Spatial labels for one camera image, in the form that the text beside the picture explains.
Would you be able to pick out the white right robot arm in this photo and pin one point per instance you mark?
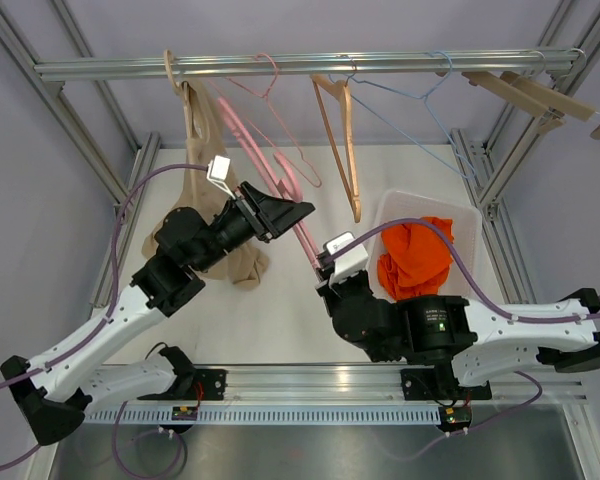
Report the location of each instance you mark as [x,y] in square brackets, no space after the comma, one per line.
[466,342]

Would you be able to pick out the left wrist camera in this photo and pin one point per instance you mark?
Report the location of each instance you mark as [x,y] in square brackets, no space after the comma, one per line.
[221,174]

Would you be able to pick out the aluminium front rail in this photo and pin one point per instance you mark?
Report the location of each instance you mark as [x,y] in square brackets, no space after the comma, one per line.
[369,383]

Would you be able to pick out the beige hanger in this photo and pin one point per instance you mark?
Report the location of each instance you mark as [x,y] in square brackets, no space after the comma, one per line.
[172,75]

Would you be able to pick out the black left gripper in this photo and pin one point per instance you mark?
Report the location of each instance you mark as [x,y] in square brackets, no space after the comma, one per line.
[276,214]

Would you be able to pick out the orange t shirt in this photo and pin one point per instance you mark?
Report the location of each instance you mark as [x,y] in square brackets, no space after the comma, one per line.
[416,262]

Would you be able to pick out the blue wire hanger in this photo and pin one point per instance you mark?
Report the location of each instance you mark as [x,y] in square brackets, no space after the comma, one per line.
[408,108]

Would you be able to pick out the thick pink plastic hanger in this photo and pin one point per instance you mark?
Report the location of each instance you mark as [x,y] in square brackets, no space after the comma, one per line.
[284,187]

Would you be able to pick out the wooden hangers at right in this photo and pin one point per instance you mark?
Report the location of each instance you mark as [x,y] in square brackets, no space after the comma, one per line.
[537,100]

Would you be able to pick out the aluminium hanging rod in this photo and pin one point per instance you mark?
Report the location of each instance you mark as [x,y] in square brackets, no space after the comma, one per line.
[534,59]

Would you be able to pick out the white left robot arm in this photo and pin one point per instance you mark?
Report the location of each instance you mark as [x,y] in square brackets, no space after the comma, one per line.
[56,390]

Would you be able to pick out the beige garment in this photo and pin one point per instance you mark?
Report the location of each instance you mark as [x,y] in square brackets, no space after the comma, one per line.
[245,266]

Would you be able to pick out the white slotted cable duct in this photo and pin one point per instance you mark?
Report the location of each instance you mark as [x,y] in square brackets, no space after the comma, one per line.
[241,415]

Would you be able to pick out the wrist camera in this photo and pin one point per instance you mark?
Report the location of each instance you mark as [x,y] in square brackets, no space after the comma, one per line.
[221,174]
[352,257]

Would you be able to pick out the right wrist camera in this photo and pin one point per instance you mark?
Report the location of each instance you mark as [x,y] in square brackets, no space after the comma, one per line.
[352,257]

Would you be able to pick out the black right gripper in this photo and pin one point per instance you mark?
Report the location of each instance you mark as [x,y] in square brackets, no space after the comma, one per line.
[329,292]

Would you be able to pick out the wooden hanger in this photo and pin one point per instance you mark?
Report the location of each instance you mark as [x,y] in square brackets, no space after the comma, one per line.
[339,90]

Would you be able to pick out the thin pink wire hanger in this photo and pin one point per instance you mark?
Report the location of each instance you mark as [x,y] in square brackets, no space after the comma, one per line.
[314,178]

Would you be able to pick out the white plastic basket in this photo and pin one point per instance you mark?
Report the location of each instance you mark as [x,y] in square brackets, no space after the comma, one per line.
[460,224]

